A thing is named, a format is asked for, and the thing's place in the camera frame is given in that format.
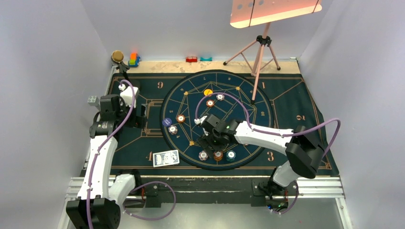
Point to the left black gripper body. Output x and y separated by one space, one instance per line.
136 121

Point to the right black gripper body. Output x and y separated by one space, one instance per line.
213 139

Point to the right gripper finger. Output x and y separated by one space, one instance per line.
218 147
202 141

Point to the orange chip stack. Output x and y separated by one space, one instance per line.
218 156

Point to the pink white chip stack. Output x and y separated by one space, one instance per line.
203 156

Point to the orange poker chip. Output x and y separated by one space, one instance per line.
210 103
180 118

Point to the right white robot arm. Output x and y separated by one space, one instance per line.
304 153

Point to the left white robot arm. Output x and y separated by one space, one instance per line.
98 204

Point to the teal chip stack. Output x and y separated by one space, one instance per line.
230 156

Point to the purple round blind button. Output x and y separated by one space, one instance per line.
166 122

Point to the dark green rectangular poker mat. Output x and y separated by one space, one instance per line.
283 101

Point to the blue playing card deck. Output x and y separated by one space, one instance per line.
166 158

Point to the yellow round dealer button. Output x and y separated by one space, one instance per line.
207 92

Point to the grey lego brick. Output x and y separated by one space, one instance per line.
93 101

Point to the orange green blue block stack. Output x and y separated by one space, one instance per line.
134 60

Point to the red toy block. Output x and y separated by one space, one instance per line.
191 59

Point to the teal toy block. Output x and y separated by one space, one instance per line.
206 59

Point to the pink tripod stand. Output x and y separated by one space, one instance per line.
264 42

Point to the pink light panel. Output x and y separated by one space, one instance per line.
247 13

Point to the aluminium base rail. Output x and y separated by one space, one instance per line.
244 189

